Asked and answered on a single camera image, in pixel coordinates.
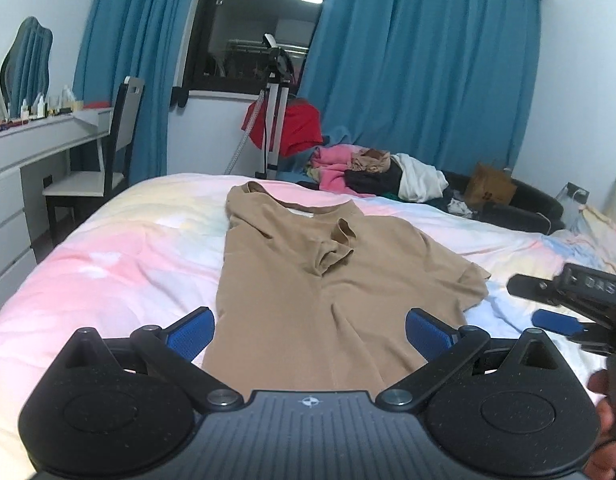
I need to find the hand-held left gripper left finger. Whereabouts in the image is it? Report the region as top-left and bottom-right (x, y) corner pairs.
(57, 306), (245, 413)

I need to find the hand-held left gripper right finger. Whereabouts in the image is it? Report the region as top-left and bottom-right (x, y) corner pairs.
(375, 308), (568, 413)

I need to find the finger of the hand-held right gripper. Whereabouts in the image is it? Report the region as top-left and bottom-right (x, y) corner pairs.
(506, 273), (562, 307)
(531, 308), (614, 357)

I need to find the tan printed t-shirt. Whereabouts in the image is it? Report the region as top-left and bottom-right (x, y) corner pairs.
(203, 181), (491, 397)

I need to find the person's right hand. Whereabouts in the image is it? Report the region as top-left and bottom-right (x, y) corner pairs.
(585, 370), (616, 480)

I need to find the pastel pillow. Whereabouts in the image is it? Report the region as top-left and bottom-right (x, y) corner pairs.
(578, 205), (616, 242)

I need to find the black sofa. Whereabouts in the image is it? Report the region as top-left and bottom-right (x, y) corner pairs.
(438, 170), (567, 235)

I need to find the bed with pastel tie-dye sheet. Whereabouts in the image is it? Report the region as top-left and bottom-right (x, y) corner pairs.
(0, 172), (616, 480)

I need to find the brown paper bag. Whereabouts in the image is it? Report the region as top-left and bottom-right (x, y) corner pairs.
(463, 162), (518, 210)

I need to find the black garment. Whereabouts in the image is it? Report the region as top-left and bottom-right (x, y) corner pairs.
(345, 167), (405, 197)

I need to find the brown crumpled garment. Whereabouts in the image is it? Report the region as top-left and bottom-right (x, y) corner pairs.
(350, 148), (393, 174)

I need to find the pink garment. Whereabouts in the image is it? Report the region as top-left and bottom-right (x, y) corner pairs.
(310, 143), (369, 194)

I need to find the black and white chair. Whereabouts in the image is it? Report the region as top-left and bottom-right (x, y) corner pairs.
(42, 76), (147, 234)

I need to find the silver tripod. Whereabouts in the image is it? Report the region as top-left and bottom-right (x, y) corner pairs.
(254, 76), (291, 181)

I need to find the red garment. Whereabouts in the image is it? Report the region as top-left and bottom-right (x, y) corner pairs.
(241, 98), (324, 159)

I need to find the white vanity desk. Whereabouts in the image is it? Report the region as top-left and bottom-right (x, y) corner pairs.
(0, 106), (115, 311)

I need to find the blue curtain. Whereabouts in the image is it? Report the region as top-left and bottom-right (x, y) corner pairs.
(297, 0), (544, 182)
(70, 0), (209, 184)

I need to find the group of cosmetic bottles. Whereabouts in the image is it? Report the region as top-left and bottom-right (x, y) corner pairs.
(18, 85), (87, 121)

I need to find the phone on tripod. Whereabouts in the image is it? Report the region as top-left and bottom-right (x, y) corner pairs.
(262, 33), (295, 81)

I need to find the wavy-edged mirror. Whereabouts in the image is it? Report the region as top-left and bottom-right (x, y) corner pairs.
(0, 16), (54, 119)

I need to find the dark window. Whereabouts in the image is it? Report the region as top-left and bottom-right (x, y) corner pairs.
(180, 0), (337, 99)

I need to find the wall socket with charger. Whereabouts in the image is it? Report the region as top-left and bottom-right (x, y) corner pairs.
(564, 182), (591, 206)

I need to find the garment steamer hose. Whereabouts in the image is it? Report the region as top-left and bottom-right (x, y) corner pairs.
(223, 91), (262, 177)

